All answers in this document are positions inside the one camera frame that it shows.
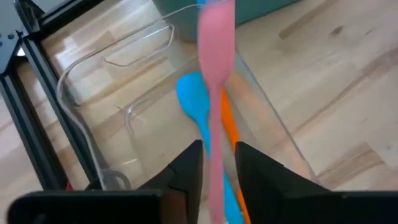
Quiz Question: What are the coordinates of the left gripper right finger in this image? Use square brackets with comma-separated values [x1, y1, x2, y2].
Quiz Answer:
[235, 141, 330, 224]

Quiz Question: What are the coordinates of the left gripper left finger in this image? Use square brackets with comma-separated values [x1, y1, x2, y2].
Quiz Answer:
[138, 139, 205, 224]

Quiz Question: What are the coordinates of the clear plastic bin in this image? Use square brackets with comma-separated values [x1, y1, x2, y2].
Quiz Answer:
[55, 0, 321, 190]

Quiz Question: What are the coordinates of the black metal table frame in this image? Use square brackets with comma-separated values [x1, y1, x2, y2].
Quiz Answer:
[0, 0, 103, 191]

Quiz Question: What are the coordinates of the small blue silicone spatula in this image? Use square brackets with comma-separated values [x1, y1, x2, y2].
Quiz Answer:
[175, 70, 245, 224]

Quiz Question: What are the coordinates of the small orange silicone spatula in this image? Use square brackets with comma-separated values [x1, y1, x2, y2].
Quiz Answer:
[220, 88, 252, 224]

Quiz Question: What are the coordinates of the green plastic bin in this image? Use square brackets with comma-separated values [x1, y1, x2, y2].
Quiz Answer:
[152, 0, 302, 43]

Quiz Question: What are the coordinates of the small pink silicone spatula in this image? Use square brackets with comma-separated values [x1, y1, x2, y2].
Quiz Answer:
[197, 0, 236, 224]

